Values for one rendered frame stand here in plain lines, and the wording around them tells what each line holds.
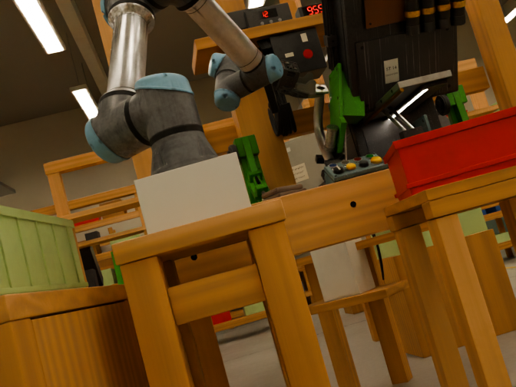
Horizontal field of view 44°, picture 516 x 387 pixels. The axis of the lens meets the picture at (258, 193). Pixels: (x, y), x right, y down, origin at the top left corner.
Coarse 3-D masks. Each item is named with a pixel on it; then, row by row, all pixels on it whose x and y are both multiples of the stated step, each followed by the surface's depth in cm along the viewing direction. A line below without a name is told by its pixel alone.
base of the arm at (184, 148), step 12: (168, 132) 130; (180, 132) 130; (192, 132) 132; (156, 144) 132; (168, 144) 130; (180, 144) 129; (192, 144) 130; (204, 144) 132; (156, 156) 131; (168, 156) 129; (180, 156) 128; (192, 156) 128; (204, 156) 129; (216, 156) 132; (156, 168) 131; (168, 168) 128
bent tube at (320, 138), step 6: (318, 84) 205; (324, 84) 205; (318, 90) 202; (324, 90) 202; (324, 96) 205; (318, 102) 205; (318, 108) 206; (318, 114) 207; (318, 120) 208; (318, 126) 207; (318, 132) 206; (318, 138) 204; (324, 138) 204; (318, 144) 203; (324, 144) 200; (324, 150) 197; (324, 156) 195; (330, 156) 193
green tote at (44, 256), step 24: (0, 216) 111; (24, 216) 120; (48, 216) 133; (0, 240) 107; (24, 240) 118; (48, 240) 130; (72, 240) 144; (0, 264) 105; (24, 264) 115; (48, 264) 126; (72, 264) 140; (0, 288) 103; (24, 288) 111; (48, 288) 122; (72, 288) 136
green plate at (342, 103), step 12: (336, 72) 195; (336, 84) 195; (336, 96) 195; (348, 96) 194; (336, 108) 195; (348, 108) 193; (360, 108) 194; (336, 120) 194; (348, 120) 198; (360, 120) 198
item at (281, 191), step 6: (288, 186) 168; (294, 186) 169; (300, 186) 171; (270, 192) 167; (276, 192) 166; (282, 192) 166; (288, 192) 167; (294, 192) 168; (264, 198) 170; (270, 198) 168
